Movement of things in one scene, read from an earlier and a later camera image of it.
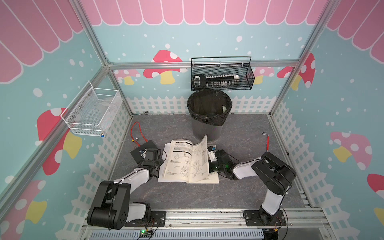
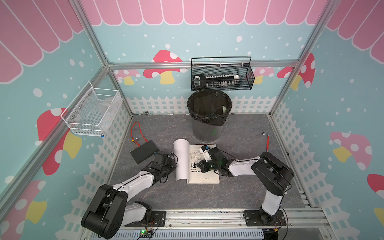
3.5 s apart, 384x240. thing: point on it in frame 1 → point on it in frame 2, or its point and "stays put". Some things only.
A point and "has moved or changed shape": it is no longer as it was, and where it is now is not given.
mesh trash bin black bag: (208, 109) stays put
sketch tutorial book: (183, 162) has moved or changed shape
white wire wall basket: (90, 112) stays put
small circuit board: (144, 233) stays put
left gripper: (160, 161) → (173, 165)
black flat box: (135, 152) stays put
